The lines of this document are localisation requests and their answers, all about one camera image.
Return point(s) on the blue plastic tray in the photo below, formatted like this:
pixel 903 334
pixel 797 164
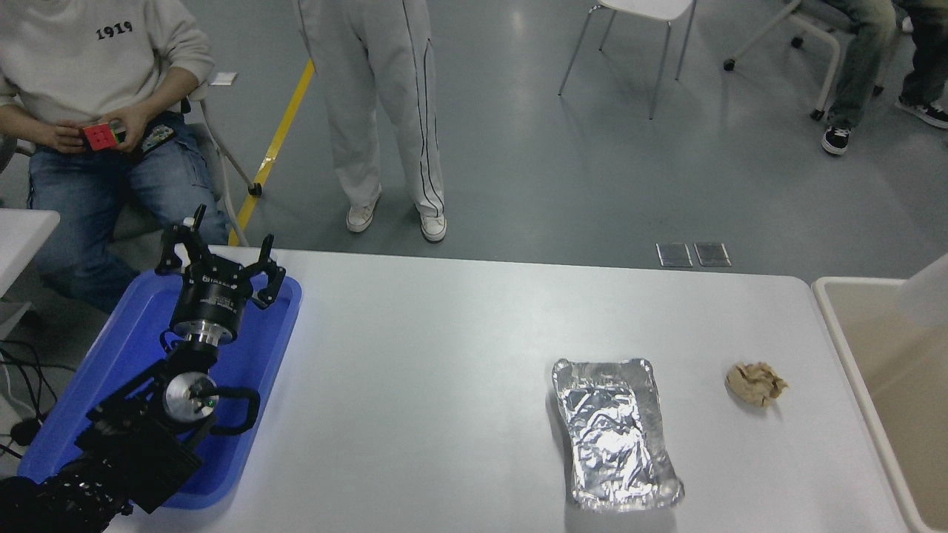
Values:
pixel 126 348

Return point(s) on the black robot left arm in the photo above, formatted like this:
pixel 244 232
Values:
pixel 133 444

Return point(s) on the crumpled tan paper ball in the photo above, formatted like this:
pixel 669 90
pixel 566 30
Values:
pixel 755 385

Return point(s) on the silver foil tray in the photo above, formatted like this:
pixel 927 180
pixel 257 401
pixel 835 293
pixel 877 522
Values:
pixel 615 437

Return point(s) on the white chair with metal legs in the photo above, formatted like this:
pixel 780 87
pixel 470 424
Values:
pixel 652 6

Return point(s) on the person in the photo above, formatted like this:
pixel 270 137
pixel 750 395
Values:
pixel 866 52
pixel 89 66
pixel 370 111

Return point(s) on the white-framed grey chair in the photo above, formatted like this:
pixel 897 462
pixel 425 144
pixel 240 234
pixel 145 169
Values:
pixel 207 152

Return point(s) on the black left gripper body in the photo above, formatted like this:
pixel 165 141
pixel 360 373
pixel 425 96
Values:
pixel 209 300

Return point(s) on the colourful puzzle cube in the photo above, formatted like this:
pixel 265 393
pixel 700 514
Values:
pixel 100 137

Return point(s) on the metal floor plate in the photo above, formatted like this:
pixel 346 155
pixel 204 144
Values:
pixel 674 255
pixel 712 254

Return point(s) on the white side table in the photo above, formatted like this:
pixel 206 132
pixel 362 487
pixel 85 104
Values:
pixel 22 237

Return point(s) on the pale paper cup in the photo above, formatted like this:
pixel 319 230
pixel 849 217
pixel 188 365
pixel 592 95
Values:
pixel 929 296

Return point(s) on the white chair with casters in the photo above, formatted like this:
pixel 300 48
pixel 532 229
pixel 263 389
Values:
pixel 822 15

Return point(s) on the person's right hand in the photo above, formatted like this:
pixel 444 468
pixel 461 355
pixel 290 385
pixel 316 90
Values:
pixel 68 139

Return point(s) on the large pale bin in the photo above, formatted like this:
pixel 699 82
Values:
pixel 889 370

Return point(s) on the person's left hand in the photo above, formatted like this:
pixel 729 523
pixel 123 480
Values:
pixel 137 126

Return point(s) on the patterned phone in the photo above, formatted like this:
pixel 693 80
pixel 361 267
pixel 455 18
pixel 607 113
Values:
pixel 157 138

